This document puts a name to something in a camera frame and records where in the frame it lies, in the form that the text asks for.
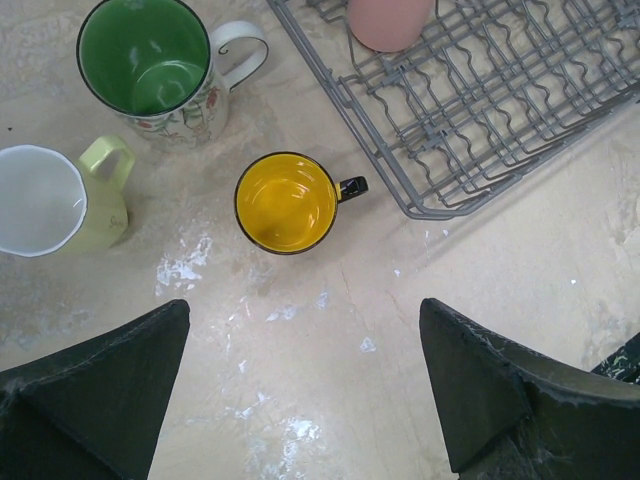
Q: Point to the white floral mug green inside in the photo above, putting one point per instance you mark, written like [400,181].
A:
[158,68]

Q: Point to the grey wire dish rack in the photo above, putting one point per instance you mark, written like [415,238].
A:
[490,91]

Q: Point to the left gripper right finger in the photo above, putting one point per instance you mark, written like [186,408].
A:
[509,412]

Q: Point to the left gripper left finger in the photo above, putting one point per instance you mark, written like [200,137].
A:
[94,410]

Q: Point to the light green faceted mug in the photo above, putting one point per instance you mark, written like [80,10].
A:
[51,204]

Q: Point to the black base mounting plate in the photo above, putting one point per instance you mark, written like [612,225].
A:
[623,364]

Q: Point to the pink handleless tumbler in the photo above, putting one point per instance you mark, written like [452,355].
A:
[388,25]

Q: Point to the yellow mug black handle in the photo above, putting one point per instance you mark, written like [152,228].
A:
[286,202]

